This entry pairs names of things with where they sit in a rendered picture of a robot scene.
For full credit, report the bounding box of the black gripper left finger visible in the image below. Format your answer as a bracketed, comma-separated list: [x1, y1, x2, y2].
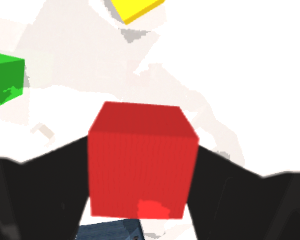
[0, 135, 90, 240]

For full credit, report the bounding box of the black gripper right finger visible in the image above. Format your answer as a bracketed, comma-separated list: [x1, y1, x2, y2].
[186, 144, 300, 240]

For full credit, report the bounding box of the yellow block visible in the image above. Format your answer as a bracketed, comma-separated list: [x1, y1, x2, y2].
[111, 0, 165, 26]

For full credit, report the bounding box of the red block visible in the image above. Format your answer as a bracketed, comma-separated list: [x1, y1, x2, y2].
[88, 101, 200, 220]

